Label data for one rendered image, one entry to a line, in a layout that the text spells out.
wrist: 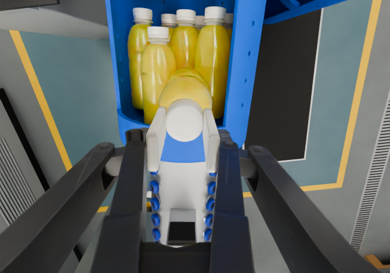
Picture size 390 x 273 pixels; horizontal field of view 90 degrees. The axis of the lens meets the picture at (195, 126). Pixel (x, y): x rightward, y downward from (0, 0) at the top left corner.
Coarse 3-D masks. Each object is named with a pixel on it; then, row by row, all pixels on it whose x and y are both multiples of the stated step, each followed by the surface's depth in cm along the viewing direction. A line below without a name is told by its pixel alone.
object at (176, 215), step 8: (176, 216) 73; (184, 216) 73; (192, 216) 73; (168, 224) 69; (176, 224) 67; (184, 224) 67; (192, 224) 68; (168, 232) 66; (176, 232) 64; (184, 232) 64; (192, 232) 65; (168, 240) 62; (176, 240) 62; (184, 240) 62; (192, 240) 62
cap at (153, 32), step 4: (148, 28) 35; (152, 28) 35; (156, 28) 35; (160, 28) 35; (164, 28) 35; (148, 32) 36; (152, 32) 35; (156, 32) 35; (160, 32) 35; (164, 32) 35; (168, 32) 37; (148, 36) 36; (152, 36) 35; (156, 36) 35; (160, 36) 35; (164, 36) 36
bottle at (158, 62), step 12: (156, 48) 35; (168, 48) 36; (144, 60) 36; (156, 60) 35; (168, 60) 36; (144, 72) 37; (156, 72) 36; (168, 72) 37; (144, 84) 38; (156, 84) 37; (144, 96) 39; (156, 96) 37; (144, 108) 40; (156, 108) 38; (144, 120) 41
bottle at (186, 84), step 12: (180, 72) 29; (192, 72) 30; (168, 84) 24; (180, 84) 23; (192, 84) 23; (204, 84) 26; (168, 96) 22; (180, 96) 21; (192, 96) 21; (204, 96) 23; (168, 108) 21; (204, 108) 22
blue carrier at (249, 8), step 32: (128, 0) 41; (160, 0) 46; (192, 0) 48; (224, 0) 46; (256, 0) 28; (128, 32) 42; (256, 32) 31; (128, 64) 44; (256, 64) 35; (128, 96) 46; (128, 128) 34; (224, 128) 33; (160, 160) 33; (192, 160) 33
